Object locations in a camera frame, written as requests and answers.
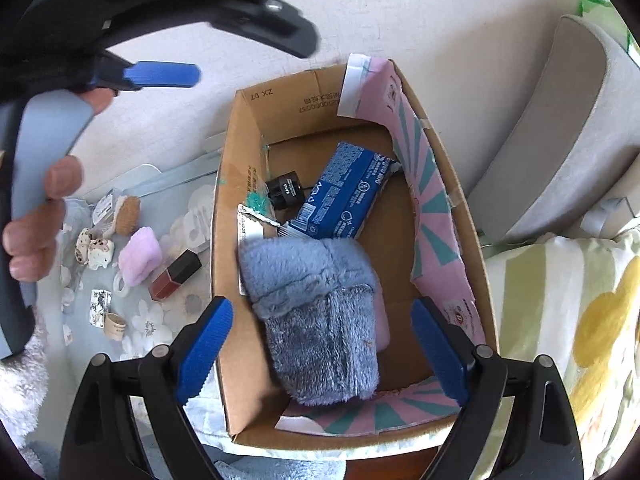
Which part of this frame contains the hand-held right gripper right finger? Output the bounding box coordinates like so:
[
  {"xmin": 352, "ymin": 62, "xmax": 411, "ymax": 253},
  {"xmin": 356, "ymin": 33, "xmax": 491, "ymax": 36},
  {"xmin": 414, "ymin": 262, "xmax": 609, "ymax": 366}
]
[{"xmin": 410, "ymin": 296, "xmax": 586, "ymax": 480}]

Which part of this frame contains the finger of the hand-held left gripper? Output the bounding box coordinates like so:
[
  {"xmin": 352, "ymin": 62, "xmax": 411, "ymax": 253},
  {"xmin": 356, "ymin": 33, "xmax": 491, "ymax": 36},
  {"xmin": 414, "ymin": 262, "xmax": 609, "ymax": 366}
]
[
  {"xmin": 202, "ymin": 0, "xmax": 321, "ymax": 59},
  {"xmin": 86, "ymin": 61, "xmax": 202, "ymax": 95}
]

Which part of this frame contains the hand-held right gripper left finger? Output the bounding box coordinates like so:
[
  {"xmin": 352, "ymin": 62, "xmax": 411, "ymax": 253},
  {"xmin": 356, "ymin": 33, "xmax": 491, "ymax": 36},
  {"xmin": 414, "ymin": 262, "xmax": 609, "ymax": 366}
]
[{"xmin": 59, "ymin": 297, "xmax": 236, "ymax": 480}]

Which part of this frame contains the white sock with brown toe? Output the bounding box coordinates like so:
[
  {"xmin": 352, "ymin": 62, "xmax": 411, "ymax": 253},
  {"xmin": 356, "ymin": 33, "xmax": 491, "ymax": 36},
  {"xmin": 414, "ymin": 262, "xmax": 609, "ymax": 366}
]
[{"xmin": 107, "ymin": 195, "xmax": 142, "ymax": 237}]

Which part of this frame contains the cardboard box with pink print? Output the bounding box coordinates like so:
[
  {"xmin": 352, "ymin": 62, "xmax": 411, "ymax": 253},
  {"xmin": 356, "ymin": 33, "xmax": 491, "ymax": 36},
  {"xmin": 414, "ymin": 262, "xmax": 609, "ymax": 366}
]
[{"xmin": 210, "ymin": 52, "xmax": 501, "ymax": 448}]

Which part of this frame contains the white sock with cat print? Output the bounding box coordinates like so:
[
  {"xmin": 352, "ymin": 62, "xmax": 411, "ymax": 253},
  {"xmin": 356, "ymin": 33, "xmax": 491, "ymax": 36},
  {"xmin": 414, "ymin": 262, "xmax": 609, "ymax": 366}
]
[{"xmin": 75, "ymin": 227, "xmax": 117, "ymax": 271}]

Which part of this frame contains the person's left hand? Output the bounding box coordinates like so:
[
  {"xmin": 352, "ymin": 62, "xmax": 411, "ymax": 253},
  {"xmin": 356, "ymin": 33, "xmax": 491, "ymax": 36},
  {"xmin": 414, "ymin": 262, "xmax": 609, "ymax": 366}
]
[{"xmin": 2, "ymin": 89, "xmax": 113, "ymax": 283}]

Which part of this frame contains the pale blue floral blanket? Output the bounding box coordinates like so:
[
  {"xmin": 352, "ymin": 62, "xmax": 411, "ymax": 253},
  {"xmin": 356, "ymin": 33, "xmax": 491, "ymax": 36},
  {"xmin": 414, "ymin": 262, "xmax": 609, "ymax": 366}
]
[{"xmin": 25, "ymin": 157, "xmax": 236, "ymax": 441}]

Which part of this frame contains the pale pink cloth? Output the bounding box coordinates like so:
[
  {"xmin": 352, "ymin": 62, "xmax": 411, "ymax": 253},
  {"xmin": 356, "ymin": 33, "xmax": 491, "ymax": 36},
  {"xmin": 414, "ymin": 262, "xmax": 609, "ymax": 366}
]
[{"xmin": 372, "ymin": 280, "xmax": 393, "ymax": 353}]

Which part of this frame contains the red bottle with black cap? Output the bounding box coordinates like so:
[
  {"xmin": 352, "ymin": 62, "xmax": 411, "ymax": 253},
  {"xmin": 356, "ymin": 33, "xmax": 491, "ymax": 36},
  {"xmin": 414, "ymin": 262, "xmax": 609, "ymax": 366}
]
[{"xmin": 150, "ymin": 249, "xmax": 202, "ymax": 302}]

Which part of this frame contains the white paper tag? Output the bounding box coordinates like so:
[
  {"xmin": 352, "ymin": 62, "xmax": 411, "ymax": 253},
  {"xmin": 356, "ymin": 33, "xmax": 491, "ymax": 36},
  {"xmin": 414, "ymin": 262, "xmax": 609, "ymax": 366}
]
[{"xmin": 91, "ymin": 195, "xmax": 116, "ymax": 226}]

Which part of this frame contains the grey-blue fuzzy sock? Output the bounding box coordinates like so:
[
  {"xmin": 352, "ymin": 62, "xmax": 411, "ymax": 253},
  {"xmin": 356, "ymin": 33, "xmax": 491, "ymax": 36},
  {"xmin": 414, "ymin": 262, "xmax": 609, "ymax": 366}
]
[{"xmin": 237, "ymin": 236, "xmax": 381, "ymax": 407}]

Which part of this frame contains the printed paper tag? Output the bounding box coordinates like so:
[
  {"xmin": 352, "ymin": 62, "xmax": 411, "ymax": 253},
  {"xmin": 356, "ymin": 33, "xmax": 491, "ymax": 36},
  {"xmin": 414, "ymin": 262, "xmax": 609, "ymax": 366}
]
[{"xmin": 89, "ymin": 290, "xmax": 112, "ymax": 328}]

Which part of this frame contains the yellow floral pillow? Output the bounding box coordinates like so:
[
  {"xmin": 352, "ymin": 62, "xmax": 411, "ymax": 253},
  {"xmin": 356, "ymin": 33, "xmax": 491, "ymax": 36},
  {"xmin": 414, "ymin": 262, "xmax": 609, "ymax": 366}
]
[{"xmin": 482, "ymin": 227, "xmax": 640, "ymax": 480}]

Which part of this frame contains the small black device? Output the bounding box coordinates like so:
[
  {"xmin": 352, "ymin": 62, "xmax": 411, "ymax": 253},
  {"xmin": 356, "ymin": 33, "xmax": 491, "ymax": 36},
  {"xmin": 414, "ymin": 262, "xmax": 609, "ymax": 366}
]
[{"xmin": 265, "ymin": 172, "xmax": 306, "ymax": 211}]

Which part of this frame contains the blue carton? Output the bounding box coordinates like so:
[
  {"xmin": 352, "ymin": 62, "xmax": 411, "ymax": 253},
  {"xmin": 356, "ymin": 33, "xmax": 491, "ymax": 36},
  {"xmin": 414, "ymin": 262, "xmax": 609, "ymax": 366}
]
[{"xmin": 287, "ymin": 141, "xmax": 401, "ymax": 241}]

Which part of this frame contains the white fuzzy cloth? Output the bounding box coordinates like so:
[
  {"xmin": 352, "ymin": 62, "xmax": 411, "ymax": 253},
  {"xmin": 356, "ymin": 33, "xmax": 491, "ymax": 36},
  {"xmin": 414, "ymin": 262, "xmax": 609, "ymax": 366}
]
[{"xmin": 0, "ymin": 325, "xmax": 51, "ymax": 451}]

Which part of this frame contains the grey cushion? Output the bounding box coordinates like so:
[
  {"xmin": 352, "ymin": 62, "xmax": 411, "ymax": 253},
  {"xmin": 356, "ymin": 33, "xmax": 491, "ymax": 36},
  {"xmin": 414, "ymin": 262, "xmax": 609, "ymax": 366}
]
[{"xmin": 467, "ymin": 14, "xmax": 628, "ymax": 246}]

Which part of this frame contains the green and white packet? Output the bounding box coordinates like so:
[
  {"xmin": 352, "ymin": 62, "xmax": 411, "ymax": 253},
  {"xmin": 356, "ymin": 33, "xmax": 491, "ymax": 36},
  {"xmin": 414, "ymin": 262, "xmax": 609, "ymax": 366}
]
[{"xmin": 575, "ymin": 0, "xmax": 638, "ymax": 68}]

